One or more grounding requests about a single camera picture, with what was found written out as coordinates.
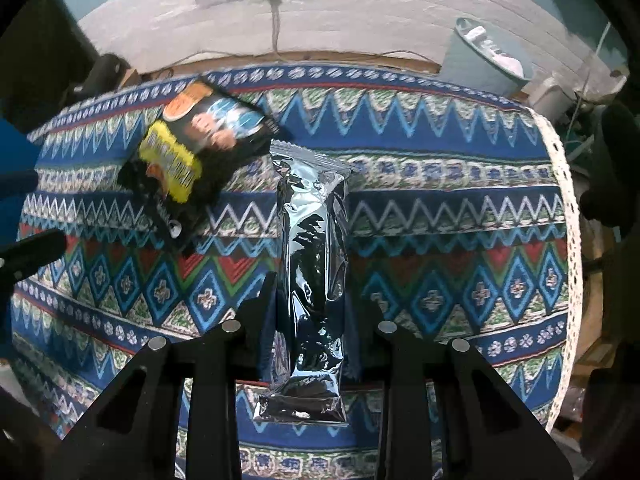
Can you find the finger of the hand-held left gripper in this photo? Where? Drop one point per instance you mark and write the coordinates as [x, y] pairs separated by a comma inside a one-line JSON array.
[[35, 252], [17, 185]]

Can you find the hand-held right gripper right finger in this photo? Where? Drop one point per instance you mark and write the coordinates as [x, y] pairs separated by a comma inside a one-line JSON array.
[[356, 355]]

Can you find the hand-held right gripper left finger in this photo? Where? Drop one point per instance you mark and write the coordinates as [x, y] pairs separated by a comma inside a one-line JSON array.
[[262, 320]]

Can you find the long silver snack packet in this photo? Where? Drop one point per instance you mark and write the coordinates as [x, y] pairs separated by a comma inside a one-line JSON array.
[[310, 240]]

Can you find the black snack bag yellow label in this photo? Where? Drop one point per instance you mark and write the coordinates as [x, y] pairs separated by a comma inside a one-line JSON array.
[[210, 160]]

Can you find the blue board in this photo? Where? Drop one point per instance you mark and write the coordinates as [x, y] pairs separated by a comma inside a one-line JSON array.
[[15, 142]]

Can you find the dark object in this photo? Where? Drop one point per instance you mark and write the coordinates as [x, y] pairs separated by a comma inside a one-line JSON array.
[[102, 75]]

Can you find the patterned blue tablecloth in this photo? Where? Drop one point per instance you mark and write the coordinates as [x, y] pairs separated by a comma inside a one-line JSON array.
[[450, 240]]

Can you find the white plastic container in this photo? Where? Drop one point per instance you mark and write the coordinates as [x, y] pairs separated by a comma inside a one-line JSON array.
[[550, 97]]

